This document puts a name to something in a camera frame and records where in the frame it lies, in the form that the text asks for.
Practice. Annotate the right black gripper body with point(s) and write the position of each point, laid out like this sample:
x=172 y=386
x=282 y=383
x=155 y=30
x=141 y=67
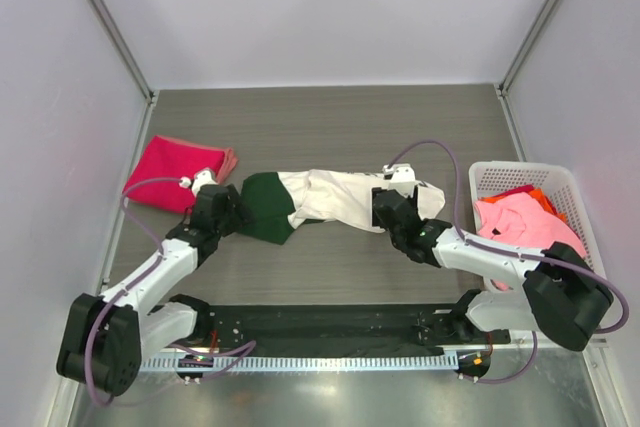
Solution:
x=414 y=200

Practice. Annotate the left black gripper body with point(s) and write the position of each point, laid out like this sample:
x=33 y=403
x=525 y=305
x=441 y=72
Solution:
x=221 y=227

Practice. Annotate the white green printed t-shirt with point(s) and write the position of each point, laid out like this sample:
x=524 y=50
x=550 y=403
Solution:
x=281 y=202

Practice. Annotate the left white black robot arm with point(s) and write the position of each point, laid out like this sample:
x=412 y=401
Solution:
x=107 y=337

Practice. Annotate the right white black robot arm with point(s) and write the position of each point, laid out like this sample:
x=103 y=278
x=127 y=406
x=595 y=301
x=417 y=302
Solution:
x=551 y=291

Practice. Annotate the folded salmon t-shirt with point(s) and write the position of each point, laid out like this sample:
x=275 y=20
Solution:
x=228 y=162

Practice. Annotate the folded magenta t-shirt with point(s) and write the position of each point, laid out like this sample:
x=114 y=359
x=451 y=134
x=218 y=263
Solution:
x=168 y=157

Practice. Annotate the white plastic laundry basket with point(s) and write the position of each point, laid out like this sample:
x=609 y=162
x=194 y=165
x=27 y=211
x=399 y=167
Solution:
x=491 y=178

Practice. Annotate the pink t-shirt in basket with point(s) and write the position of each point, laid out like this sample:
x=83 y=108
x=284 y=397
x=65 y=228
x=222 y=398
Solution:
x=519 y=220

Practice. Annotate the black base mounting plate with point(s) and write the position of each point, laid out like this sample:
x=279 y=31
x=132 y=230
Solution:
x=340 y=331

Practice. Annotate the orange t-shirt in basket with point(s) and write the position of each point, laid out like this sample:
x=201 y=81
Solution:
x=533 y=192

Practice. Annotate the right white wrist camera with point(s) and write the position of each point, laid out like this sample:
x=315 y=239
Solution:
x=400 y=177

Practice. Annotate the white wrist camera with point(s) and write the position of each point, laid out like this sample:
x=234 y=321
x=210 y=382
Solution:
x=202 y=178
x=400 y=177

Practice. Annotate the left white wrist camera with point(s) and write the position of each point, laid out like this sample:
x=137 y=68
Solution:
x=202 y=178

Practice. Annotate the white slotted cable duct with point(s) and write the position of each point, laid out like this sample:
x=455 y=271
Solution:
x=183 y=363

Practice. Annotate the left aluminium frame post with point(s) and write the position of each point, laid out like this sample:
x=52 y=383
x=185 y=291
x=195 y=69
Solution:
x=121 y=47

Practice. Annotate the aluminium frame post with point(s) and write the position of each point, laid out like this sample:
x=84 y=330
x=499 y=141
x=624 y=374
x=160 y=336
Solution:
x=536 y=30
x=121 y=47

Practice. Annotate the right aluminium frame post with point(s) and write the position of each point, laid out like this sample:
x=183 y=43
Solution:
x=536 y=30

